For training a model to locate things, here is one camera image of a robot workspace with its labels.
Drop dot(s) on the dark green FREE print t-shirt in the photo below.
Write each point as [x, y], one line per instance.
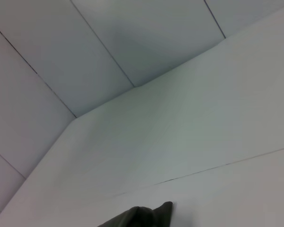
[144, 217]

